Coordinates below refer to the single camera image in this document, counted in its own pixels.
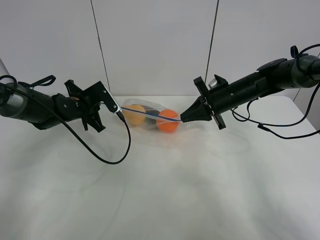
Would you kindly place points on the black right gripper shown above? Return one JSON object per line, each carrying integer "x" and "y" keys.
{"x": 212, "y": 103}

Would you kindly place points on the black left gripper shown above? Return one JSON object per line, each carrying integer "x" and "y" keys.
{"x": 81, "y": 104}

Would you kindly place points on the clear zip bag blue seal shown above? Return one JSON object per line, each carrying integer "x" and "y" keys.
{"x": 183, "y": 126}

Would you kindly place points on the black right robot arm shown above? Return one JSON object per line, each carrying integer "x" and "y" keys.
{"x": 271, "y": 78}

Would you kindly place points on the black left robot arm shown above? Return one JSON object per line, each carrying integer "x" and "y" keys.
{"x": 19, "y": 100}

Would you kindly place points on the orange fruit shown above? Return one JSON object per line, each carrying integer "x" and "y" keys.
{"x": 167, "y": 121}

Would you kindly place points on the yellow pear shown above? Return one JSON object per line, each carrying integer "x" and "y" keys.
{"x": 134, "y": 114}

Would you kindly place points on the dark purple eggplant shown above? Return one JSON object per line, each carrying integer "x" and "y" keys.
{"x": 151, "y": 114}

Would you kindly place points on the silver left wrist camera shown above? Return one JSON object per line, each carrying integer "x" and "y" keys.
{"x": 112, "y": 105}

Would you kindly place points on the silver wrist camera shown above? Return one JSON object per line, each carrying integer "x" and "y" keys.
{"x": 112, "y": 105}
{"x": 217, "y": 82}

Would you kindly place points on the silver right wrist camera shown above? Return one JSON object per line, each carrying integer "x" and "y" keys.
{"x": 217, "y": 82}

